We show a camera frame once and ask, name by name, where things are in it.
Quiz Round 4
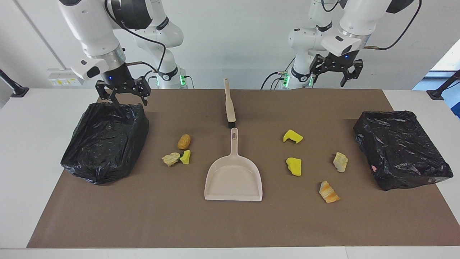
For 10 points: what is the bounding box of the brown bread roll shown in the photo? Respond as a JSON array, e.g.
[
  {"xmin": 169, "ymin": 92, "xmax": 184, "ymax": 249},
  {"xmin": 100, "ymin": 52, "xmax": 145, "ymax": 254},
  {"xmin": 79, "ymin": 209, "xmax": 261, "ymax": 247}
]
[{"xmin": 177, "ymin": 134, "xmax": 192, "ymax": 150}]

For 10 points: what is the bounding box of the notched yellow sponge piece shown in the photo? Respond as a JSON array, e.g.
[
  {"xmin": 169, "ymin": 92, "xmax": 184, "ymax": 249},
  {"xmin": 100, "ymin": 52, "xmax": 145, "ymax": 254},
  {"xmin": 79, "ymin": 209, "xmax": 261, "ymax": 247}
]
[{"xmin": 283, "ymin": 129, "xmax": 304, "ymax": 144}]

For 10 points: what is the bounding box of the small beige chunk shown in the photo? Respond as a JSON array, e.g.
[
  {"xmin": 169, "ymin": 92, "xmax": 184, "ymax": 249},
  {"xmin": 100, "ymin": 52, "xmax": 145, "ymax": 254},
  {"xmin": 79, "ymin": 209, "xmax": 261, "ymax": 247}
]
[{"xmin": 161, "ymin": 152, "xmax": 181, "ymax": 167}]

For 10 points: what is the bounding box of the beige hand brush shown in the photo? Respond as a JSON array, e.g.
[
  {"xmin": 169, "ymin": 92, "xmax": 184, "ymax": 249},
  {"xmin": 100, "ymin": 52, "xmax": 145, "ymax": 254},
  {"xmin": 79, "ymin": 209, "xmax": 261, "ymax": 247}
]
[{"xmin": 224, "ymin": 77, "xmax": 237, "ymax": 129}]

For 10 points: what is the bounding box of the beige foam chunk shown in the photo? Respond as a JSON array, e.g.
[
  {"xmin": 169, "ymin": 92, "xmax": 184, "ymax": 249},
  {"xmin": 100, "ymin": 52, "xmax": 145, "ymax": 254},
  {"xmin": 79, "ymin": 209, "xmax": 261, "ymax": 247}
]
[{"xmin": 333, "ymin": 152, "xmax": 349, "ymax": 173}]

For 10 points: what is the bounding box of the orange striped foam chunk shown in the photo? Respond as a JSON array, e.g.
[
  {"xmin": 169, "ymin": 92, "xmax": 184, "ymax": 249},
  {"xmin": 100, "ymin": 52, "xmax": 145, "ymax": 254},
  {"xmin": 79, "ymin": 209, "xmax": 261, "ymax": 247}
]
[{"xmin": 319, "ymin": 180, "xmax": 341, "ymax": 204}]

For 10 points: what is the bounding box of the beige plastic dustpan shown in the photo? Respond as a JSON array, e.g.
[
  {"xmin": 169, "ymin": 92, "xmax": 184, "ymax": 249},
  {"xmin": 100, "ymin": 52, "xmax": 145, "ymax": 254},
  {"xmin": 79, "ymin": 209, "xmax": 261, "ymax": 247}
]
[{"xmin": 204, "ymin": 127, "xmax": 263, "ymax": 202}]

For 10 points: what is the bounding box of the black bag lined bin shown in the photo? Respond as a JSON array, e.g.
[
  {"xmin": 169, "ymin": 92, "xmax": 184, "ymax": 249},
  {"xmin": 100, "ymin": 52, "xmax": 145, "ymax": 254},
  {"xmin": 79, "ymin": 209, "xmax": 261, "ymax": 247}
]
[{"xmin": 60, "ymin": 102, "xmax": 150, "ymax": 186}]

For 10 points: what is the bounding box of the black bag bin pink spot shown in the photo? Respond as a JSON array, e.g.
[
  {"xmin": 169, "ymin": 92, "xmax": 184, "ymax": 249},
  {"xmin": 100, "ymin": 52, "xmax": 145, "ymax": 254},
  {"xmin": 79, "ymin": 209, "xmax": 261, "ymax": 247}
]
[{"xmin": 353, "ymin": 110, "xmax": 454, "ymax": 191}]

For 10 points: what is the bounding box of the black clamp stand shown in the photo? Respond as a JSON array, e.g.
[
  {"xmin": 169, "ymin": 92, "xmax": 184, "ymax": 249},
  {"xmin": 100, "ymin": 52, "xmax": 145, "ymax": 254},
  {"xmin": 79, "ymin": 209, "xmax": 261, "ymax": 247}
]
[
  {"xmin": 427, "ymin": 69, "xmax": 460, "ymax": 100},
  {"xmin": 0, "ymin": 69, "xmax": 30, "ymax": 98}
]

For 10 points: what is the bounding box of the brown table mat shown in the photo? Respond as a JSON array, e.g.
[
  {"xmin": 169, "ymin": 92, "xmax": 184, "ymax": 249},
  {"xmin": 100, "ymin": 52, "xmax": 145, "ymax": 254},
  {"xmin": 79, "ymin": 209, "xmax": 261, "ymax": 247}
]
[{"xmin": 27, "ymin": 89, "xmax": 460, "ymax": 249}]

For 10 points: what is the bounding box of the black base cable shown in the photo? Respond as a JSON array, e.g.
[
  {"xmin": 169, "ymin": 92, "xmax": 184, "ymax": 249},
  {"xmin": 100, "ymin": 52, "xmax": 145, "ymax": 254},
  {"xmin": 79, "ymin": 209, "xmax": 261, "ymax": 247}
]
[
  {"xmin": 261, "ymin": 58, "xmax": 296, "ymax": 90},
  {"xmin": 143, "ymin": 70, "xmax": 158, "ymax": 89}
]

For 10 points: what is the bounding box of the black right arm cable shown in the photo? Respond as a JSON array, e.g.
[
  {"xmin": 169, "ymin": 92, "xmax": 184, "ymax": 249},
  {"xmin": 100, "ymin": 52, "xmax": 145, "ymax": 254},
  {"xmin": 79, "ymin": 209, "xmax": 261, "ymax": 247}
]
[{"xmin": 104, "ymin": 0, "xmax": 167, "ymax": 74}]

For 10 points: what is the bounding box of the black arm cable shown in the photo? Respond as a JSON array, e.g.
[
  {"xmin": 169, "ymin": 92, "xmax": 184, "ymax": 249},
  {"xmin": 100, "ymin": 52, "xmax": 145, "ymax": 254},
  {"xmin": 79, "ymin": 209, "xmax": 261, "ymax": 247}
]
[
  {"xmin": 104, "ymin": 0, "xmax": 167, "ymax": 74},
  {"xmin": 367, "ymin": 0, "xmax": 422, "ymax": 50}
]

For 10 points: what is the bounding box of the white wall socket box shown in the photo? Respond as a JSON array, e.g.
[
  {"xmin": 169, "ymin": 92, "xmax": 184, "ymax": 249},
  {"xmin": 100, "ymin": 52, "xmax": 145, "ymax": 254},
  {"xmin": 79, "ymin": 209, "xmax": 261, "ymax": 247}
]
[{"xmin": 47, "ymin": 68, "xmax": 87, "ymax": 87}]

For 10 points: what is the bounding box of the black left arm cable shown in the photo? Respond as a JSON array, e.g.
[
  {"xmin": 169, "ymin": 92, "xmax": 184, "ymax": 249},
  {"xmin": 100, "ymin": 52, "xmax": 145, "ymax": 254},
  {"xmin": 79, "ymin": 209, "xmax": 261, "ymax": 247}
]
[{"xmin": 367, "ymin": 0, "xmax": 422, "ymax": 50}]

